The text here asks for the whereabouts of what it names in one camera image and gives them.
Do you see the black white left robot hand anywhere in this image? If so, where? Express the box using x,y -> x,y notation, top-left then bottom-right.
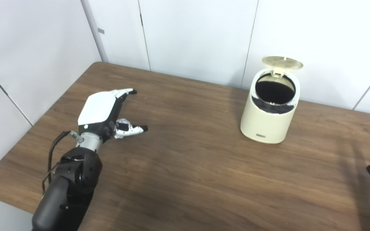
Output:
77,88 -> 148,140

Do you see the cream-colored lidded bin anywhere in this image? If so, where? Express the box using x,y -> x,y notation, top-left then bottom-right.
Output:
240,56 -> 304,144

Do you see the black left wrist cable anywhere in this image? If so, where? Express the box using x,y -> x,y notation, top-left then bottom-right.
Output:
41,130 -> 84,196

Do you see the grey wall corner post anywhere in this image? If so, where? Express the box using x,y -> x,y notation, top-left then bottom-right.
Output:
81,0 -> 109,63

